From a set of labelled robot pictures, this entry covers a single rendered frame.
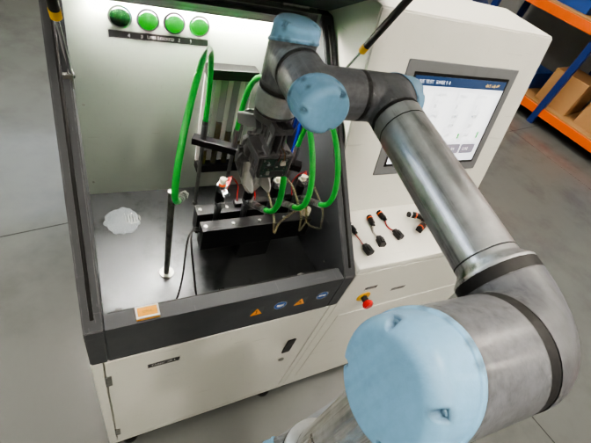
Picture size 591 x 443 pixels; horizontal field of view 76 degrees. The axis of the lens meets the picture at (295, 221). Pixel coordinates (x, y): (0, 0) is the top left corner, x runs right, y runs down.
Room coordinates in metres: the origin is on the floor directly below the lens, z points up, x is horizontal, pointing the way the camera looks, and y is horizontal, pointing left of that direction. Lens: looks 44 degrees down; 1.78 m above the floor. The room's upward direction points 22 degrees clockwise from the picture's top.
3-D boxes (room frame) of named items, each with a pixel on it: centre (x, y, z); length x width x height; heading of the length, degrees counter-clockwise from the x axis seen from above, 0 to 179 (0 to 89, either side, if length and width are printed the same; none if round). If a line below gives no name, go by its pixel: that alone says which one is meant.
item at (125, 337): (0.54, 0.06, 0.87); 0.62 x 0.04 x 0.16; 129
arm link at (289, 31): (0.60, 0.11, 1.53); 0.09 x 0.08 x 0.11; 35
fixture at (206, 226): (0.80, 0.12, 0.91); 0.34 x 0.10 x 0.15; 129
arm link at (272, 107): (0.60, 0.11, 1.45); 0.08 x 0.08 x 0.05
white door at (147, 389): (0.52, 0.05, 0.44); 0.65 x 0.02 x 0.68; 129
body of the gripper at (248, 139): (0.59, 0.10, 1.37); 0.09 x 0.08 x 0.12; 39
